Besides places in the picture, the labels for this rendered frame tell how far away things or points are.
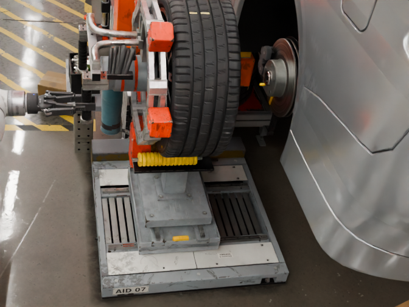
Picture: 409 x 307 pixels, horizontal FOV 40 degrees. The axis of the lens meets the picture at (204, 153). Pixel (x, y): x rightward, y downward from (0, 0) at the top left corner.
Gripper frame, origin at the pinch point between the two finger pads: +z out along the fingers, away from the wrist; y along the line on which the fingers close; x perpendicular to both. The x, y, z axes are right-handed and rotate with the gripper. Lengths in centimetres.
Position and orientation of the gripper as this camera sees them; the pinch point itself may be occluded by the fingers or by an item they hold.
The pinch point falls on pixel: (85, 103)
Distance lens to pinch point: 206.1
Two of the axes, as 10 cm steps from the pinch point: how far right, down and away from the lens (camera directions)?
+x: 1.4, -7.6, -6.3
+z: 9.7, -0.2, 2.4
